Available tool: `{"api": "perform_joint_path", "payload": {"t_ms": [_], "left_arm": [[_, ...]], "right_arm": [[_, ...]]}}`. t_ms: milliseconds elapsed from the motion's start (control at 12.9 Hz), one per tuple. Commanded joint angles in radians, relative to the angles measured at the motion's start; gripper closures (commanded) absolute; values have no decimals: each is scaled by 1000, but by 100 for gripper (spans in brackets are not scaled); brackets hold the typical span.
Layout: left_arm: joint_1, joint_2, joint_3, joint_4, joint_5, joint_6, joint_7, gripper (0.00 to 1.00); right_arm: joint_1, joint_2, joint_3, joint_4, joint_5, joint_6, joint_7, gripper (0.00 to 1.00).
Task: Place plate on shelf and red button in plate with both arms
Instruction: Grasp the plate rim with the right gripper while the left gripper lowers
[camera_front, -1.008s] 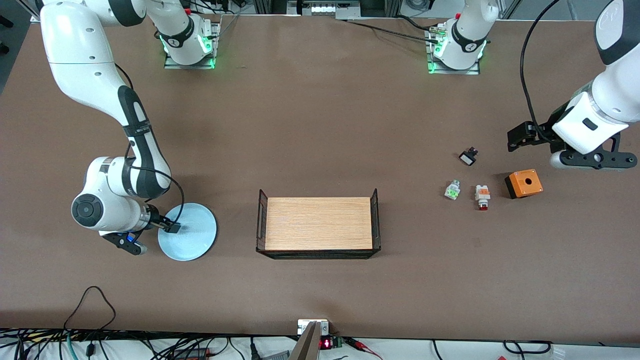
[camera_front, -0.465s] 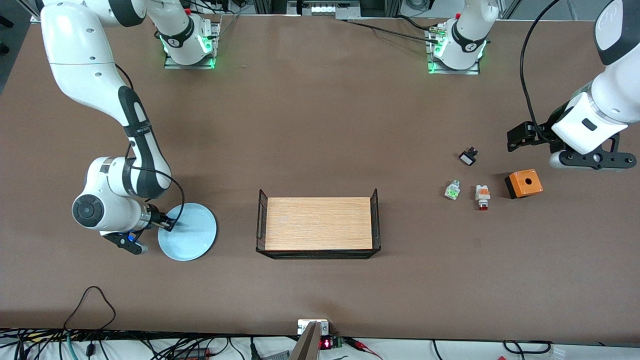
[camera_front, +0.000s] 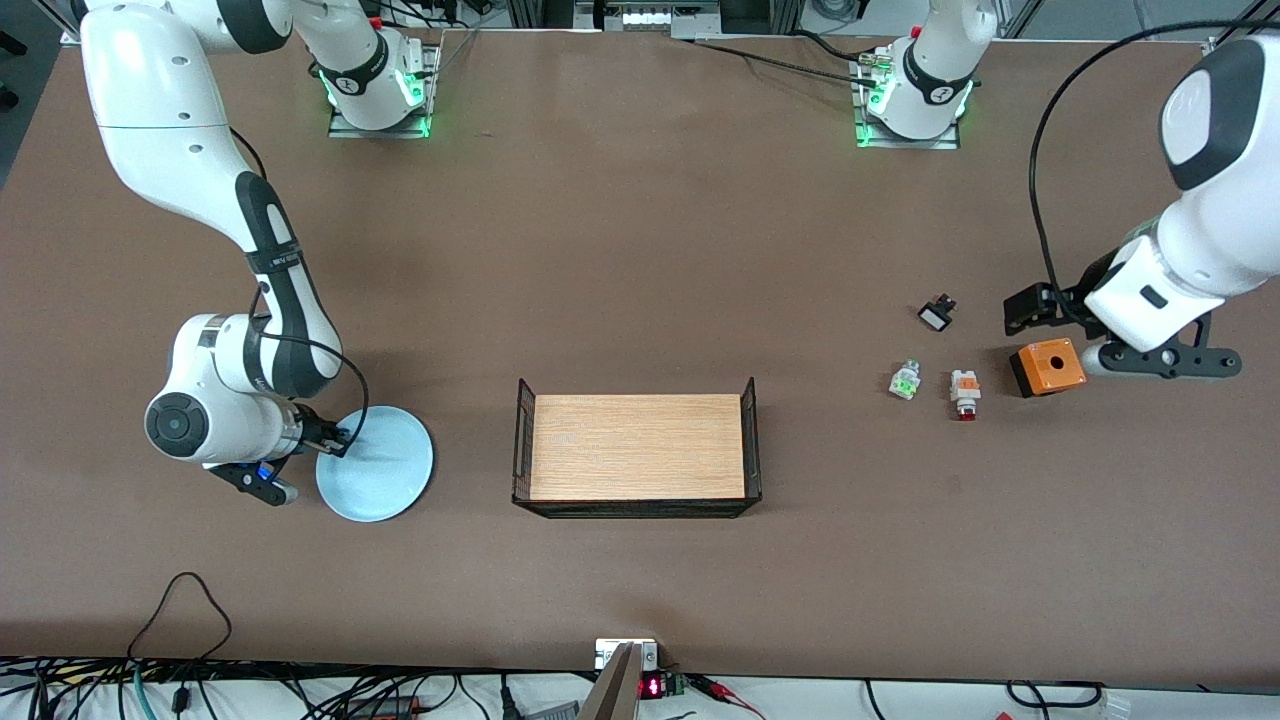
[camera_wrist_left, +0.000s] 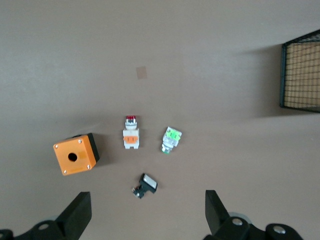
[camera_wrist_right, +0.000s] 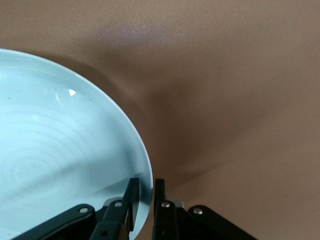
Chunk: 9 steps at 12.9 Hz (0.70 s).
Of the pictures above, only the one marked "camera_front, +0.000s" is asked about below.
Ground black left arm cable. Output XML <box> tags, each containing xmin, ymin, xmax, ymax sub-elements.
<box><xmin>1028</xmin><ymin>18</ymin><xmax>1280</xmax><ymax>331</ymax></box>

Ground orange button enclosure box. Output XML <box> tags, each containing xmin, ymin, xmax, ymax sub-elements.
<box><xmin>1008</xmin><ymin>338</ymin><xmax>1087</xmax><ymax>399</ymax></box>

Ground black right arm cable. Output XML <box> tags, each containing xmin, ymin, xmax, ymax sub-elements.
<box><xmin>228</xmin><ymin>125</ymin><xmax>369</xmax><ymax>447</ymax></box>

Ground wooden tray with black mesh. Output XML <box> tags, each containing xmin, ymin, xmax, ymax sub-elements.
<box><xmin>511</xmin><ymin>376</ymin><xmax>763</xmax><ymax>519</ymax></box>

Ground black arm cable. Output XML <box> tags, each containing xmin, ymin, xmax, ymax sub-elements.
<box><xmin>1028</xmin><ymin>18</ymin><xmax>1280</xmax><ymax>331</ymax></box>
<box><xmin>228</xmin><ymin>125</ymin><xmax>369</xmax><ymax>447</ymax></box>

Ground white bracket with tan post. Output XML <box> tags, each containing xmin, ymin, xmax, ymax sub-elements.
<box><xmin>578</xmin><ymin>638</ymin><xmax>659</xmax><ymax>720</ymax></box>

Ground light blue round plate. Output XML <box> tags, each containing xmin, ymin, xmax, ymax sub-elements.
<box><xmin>316</xmin><ymin>405</ymin><xmax>435</xmax><ymax>523</ymax></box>

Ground black cable coil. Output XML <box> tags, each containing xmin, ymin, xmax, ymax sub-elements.
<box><xmin>1005</xmin><ymin>679</ymin><xmax>1106</xmax><ymax>711</ymax></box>

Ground aluminium frame with white connector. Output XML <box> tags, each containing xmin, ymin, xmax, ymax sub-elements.
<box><xmin>505</xmin><ymin>0</ymin><xmax>806</xmax><ymax>39</ymax></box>

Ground red and black probe wires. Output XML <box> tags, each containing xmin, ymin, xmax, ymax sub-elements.
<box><xmin>688</xmin><ymin>674</ymin><xmax>766</xmax><ymax>720</ymax></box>

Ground looped thin black cable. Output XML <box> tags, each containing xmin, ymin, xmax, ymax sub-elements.
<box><xmin>127</xmin><ymin>571</ymin><xmax>233</xmax><ymax>666</ymax></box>

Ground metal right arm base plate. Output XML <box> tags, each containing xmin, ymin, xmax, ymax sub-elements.
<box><xmin>328</xmin><ymin>40</ymin><xmax>442</xmax><ymax>139</ymax></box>

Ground black cable to base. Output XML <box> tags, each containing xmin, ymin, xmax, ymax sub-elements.
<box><xmin>690</xmin><ymin>38</ymin><xmax>883</xmax><ymax>89</ymax></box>

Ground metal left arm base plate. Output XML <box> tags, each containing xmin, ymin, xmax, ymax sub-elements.
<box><xmin>852</xmin><ymin>50</ymin><xmax>961</xmax><ymax>151</ymax></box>

